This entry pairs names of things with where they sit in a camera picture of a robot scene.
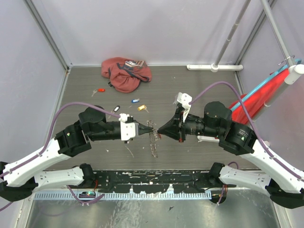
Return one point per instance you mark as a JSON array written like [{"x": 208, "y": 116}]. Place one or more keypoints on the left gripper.
[{"x": 144, "y": 129}]

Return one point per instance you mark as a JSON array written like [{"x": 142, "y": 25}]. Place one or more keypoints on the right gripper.
[{"x": 175, "y": 128}]

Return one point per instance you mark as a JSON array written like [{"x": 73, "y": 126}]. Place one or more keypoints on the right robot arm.
[{"x": 280, "y": 181}]

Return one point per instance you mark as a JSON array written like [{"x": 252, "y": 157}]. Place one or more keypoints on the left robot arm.
[{"x": 22, "y": 178}]

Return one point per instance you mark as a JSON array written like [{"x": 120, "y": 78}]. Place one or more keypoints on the key with yellow tag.
[{"x": 142, "y": 108}]

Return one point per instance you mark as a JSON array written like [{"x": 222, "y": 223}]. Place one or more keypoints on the key with blue tag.
[{"x": 135, "y": 101}]

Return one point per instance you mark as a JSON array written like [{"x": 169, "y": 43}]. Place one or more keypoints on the key with black tag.
[{"x": 115, "y": 110}]

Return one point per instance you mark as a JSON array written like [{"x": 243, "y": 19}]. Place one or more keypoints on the red crumpled shirt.
[{"x": 125, "y": 75}]

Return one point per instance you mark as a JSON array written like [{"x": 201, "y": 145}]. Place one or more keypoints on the white rack base bar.
[{"x": 215, "y": 68}]

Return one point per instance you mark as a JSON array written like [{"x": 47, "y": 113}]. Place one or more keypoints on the red cloth on hanger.
[{"x": 254, "y": 101}]

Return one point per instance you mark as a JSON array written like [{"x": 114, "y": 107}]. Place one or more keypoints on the grey rack pole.
[{"x": 232, "y": 31}]

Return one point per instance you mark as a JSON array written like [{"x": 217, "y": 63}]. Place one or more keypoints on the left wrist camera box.
[{"x": 129, "y": 130}]

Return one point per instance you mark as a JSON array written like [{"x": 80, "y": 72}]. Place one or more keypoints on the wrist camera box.
[
  {"x": 129, "y": 130},
  {"x": 184, "y": 99}
]

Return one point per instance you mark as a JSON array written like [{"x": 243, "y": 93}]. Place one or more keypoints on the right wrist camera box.
[{"x": 184, "y": 99}]

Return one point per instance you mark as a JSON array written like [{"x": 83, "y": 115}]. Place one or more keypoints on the white slotted cable duct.
[{"x": 169, "y": 195}]

